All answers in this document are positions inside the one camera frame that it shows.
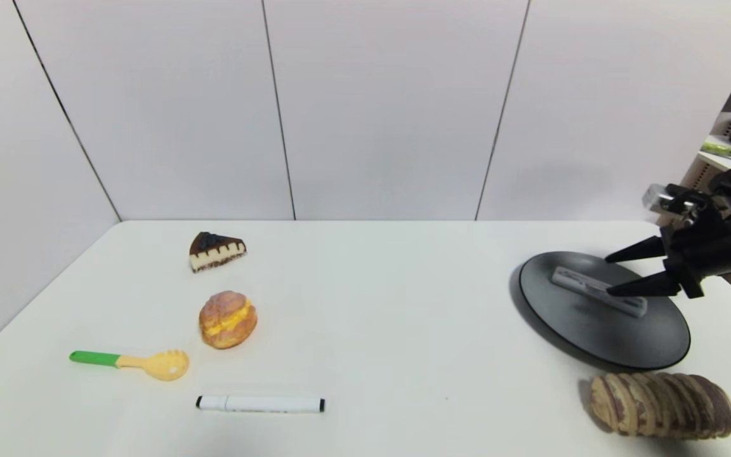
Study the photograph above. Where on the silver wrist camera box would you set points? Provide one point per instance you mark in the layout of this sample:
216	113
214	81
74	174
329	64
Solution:
670	200

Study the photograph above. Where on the chocolate cake slice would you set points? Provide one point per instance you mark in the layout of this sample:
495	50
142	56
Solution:
215	252

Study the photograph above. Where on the cream puff bun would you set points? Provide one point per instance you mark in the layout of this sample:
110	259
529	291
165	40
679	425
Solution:
228	320

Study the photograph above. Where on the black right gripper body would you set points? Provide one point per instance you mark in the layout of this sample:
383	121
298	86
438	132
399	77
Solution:
681	264

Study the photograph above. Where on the grey rectangular block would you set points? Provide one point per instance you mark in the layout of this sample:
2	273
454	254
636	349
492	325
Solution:
594	291

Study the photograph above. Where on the ridged brown bread roll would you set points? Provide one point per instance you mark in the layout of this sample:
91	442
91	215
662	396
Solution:
660	406

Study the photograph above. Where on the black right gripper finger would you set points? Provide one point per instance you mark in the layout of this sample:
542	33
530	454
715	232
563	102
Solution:
648	287
641	250

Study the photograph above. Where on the white marker pen black caps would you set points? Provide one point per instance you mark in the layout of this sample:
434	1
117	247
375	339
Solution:
257	404

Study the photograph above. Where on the gray round plate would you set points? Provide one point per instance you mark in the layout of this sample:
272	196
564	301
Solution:
600	330

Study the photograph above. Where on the green object on shelf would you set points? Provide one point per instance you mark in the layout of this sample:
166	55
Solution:
721	150

